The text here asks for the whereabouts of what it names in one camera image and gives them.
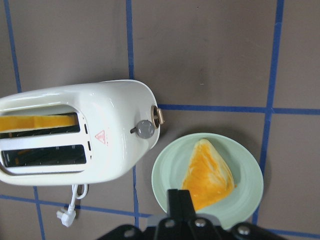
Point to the bread slice in toaster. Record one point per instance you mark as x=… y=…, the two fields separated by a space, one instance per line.
x=20 y=123

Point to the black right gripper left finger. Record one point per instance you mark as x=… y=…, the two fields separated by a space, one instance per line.
x=172 y=227

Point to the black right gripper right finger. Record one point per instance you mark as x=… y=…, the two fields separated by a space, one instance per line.
x=195 y=226

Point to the light green plate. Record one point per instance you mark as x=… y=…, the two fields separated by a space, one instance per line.
x=172 y=163

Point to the toasted bread on plate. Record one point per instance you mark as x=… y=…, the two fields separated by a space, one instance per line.
x=208 y=177

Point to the white two-slot toaster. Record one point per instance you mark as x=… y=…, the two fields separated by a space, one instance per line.
x=118 y=122

